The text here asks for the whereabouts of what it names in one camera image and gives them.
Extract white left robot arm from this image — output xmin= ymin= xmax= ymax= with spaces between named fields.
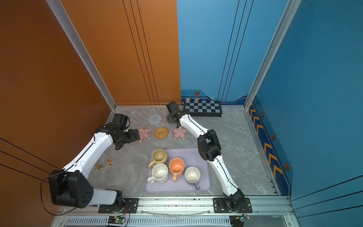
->
xmin=48 ymin=124 xmax=140 ymax=213

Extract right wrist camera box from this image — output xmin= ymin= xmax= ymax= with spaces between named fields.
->
xmin=166 ymin=101 xmax=180 ymax=115

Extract right green circuit board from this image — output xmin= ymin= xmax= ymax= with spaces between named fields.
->
xmin=229 ymin=215 xmax=251 ymax=227

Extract lilac mug cream inside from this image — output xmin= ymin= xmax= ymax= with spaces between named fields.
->
xmin=184 ymin=166 xmax=201 ymax=191

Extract pink flower silicone coaster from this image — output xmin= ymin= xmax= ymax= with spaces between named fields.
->
xmin=170 ymin=126 xmax=189 ymax=140

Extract woven rattan round coaster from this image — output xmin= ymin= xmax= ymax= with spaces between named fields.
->
xmin=154 ymin=127 xmax=169 ymax=139

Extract white cream mug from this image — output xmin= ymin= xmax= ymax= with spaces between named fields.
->
xmin=147 ymin=163 xmax=169 ymax=183

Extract green circuit board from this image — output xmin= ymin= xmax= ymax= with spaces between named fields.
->
xmin=229 ymin=215 xmax=251 ymax=227
xmin=107 ymin=216 xmax=126 ymax=226

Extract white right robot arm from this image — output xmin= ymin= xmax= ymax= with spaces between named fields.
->
xmin=167 ymin=114 xmax=245 ymax=212

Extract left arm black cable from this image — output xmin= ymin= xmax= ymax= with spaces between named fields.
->
xmin=40 ymin=170 xmax=77 ymax=216

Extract beige yellow mug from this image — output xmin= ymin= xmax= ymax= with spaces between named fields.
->
xmin=148 ymin=148 xmax=168 ymax=169

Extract black chessboard box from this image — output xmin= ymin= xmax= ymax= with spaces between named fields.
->
xmin=184 ymin=99 xmax=222 ymax=117

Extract left green circuit board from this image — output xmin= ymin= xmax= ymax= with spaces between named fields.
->
xmin=107 ymin=216 xmax=126 ymax=226

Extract lilac plastic tray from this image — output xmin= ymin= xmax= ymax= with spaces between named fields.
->
xmin=145 ymin=148 xmax=211 ymax=193

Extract blue woven round coaster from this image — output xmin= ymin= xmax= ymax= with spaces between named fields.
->
xmin=148 ymin=114 xmax=162 ymax=125

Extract orange mug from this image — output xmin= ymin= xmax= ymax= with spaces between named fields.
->
xmin=169 ymin=158 xmax=185 ymax=182

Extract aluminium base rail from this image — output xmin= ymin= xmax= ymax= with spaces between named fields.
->
xmin=52 ymin=196 xmax=300 ymax=227

